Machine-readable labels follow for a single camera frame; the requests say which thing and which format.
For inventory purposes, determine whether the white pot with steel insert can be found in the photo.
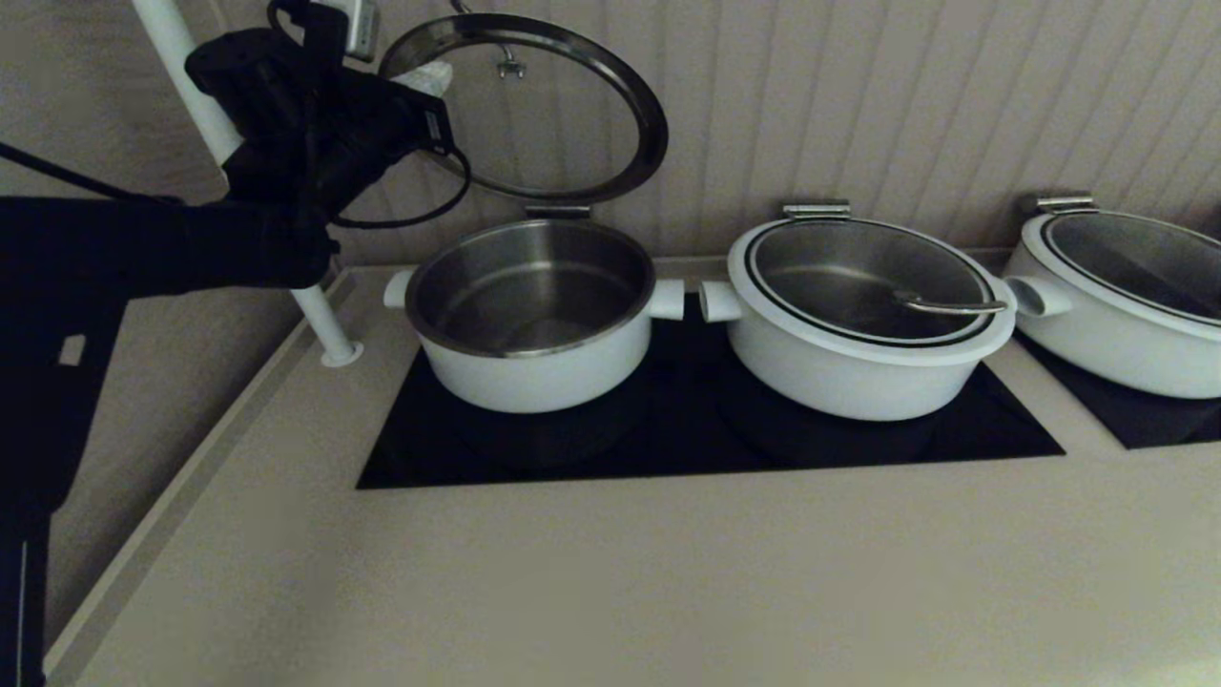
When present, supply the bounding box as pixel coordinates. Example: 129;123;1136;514
382;218;687;415
698;277;1017;423
1002;246;1221;400

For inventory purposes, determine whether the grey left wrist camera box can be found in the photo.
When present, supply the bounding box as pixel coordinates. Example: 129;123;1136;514
324;0;381;64

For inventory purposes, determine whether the white support pole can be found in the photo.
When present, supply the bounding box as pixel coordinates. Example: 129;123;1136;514
129;0;366;369

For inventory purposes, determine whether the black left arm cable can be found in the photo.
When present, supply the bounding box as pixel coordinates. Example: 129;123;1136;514
329;143;473;231

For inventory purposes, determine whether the wide black glass cooktop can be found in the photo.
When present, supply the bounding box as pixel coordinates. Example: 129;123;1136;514
355;296;1067;490

